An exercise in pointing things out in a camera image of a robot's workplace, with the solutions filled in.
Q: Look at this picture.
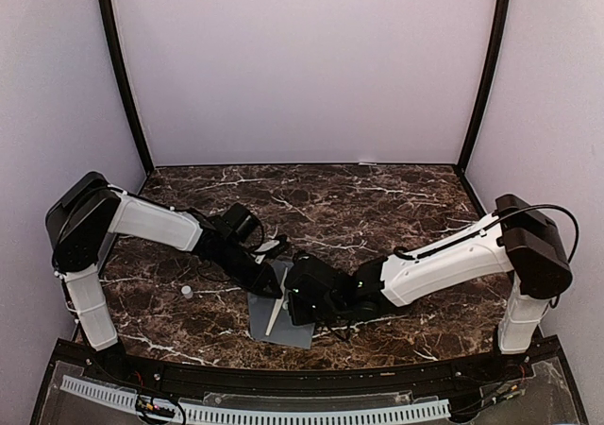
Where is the black frame post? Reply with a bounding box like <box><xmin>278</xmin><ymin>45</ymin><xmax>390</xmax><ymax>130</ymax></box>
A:
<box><xmin>456</xmin><ymin>0</ymin><xmax>510</xmax><ymax>177</ymax></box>
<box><xmin>97</xmin><ymin>0</ymin><xmax>155</xmax><ymax>177</ymax></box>

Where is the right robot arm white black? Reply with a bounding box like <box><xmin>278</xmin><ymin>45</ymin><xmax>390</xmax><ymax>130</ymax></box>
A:
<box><xmin>285</xmin><ymin>195</ymin><xmax>576</xmax><ymax>382</ymax></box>

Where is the black right frame post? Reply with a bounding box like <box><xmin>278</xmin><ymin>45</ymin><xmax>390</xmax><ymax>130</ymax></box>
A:
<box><xmin>456</xmin><ymin>0</ymin><xmax>510</xmax><ymax>177</ymax></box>

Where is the beige letter sheet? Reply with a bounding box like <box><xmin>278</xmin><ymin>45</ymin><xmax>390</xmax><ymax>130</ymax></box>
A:
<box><xmin>264</xmin><ymin>267</ymin><xmax>289</xmax><ymax>336</ymax></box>

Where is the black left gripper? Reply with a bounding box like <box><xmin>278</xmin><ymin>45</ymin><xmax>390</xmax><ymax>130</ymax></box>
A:
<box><xmin>217</xmin><ymin>241</ymin><xmax>282</xmax><ymax>299</ymax></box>

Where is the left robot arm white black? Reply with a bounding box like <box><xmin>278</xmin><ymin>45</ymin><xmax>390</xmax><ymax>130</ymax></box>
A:
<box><xmin>43</xmin><ymin>171</ymin><xmax>288</xmax><ymax>383</ymax></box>

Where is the white slotted cable duct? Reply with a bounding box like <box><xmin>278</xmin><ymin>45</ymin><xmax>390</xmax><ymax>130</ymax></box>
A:
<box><xmin>60</xmin><ymin>376</ymin><xmax>450</xmax><ymax>425</ymax></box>

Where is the white glue stick cap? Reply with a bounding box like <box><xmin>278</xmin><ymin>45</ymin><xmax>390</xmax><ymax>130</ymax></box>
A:
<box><xmin>181</xmin><ymin>285</ymin><xmax>193</xmax><ymax>299</ymax></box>

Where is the black left frame post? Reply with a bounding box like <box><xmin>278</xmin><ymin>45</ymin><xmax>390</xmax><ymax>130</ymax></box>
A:
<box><xmin>97</xmin><ymin>0</ymin><xmax>155</xmax><ymax>177</ymax></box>

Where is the grey paper envelope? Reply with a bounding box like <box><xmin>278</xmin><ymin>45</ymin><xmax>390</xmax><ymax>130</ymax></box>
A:
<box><xmin>247</xmin><ymin>261</ymin><xmax>315</xmax><ymax>349</ymax></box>

